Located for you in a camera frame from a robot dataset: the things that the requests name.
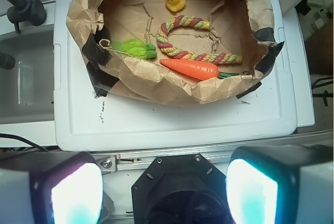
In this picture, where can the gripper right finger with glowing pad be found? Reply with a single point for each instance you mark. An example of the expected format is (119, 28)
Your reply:
(281, 184)

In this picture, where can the white sink basin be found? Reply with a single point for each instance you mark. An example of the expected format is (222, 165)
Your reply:
(27, 88)

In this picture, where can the black octagonal mount plate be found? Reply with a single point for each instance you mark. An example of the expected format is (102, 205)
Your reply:
(181, 189)

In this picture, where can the white plastic bin lid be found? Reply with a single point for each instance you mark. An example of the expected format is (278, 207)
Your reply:
(87, 122)

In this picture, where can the orange plastic carrot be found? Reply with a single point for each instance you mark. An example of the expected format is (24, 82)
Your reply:
(195, 69)

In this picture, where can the multicolour braided rope toy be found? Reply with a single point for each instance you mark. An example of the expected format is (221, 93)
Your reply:
(187, 37)

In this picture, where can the yellow rubber duck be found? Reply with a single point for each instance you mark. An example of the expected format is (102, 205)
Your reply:
(175, 5)

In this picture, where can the aluminium extrusion rail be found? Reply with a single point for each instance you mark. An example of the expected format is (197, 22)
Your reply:
(113, 161)

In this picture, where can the crumpled brown paper bag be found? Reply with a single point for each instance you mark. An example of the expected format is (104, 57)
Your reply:
(243, 27)

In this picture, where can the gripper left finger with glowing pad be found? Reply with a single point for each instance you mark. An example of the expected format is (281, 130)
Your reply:
(50, 187)

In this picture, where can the black faucet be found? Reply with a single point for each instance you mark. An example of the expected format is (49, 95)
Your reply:
(31, 11)

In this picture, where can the green plush animal toy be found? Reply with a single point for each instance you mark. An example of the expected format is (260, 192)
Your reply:
(132, 47)

